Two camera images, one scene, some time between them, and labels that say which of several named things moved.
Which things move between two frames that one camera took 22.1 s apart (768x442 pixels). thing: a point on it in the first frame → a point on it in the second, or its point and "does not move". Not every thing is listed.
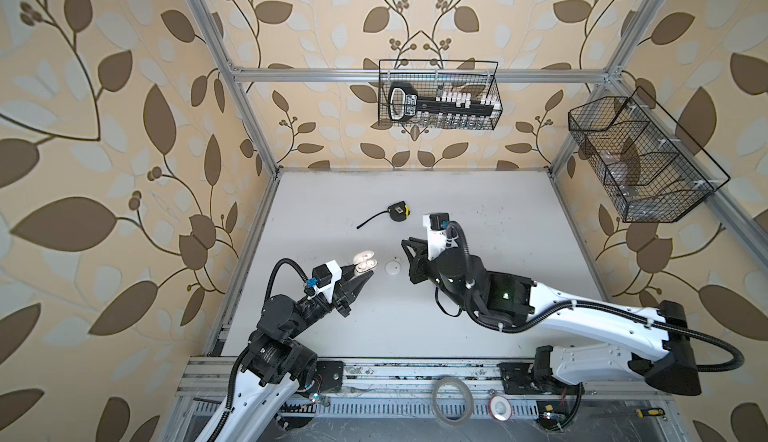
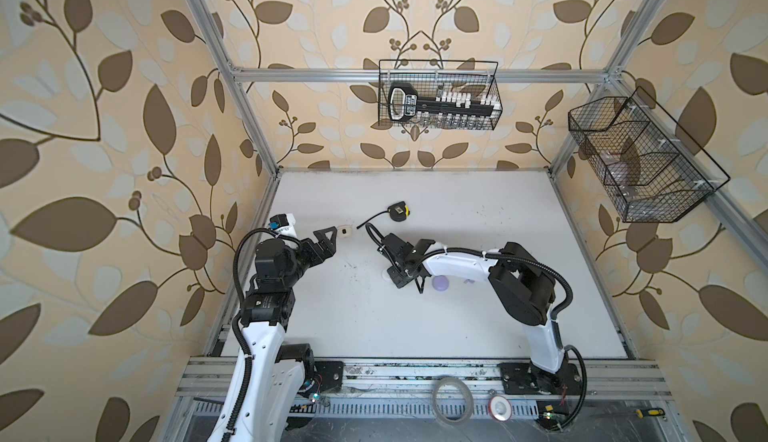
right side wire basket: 651,169 does not move
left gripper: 349,292 → 326,250
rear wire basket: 439,95 does not move
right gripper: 419,247 → 395,279
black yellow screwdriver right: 649,412 does not move
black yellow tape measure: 398,211 does not move
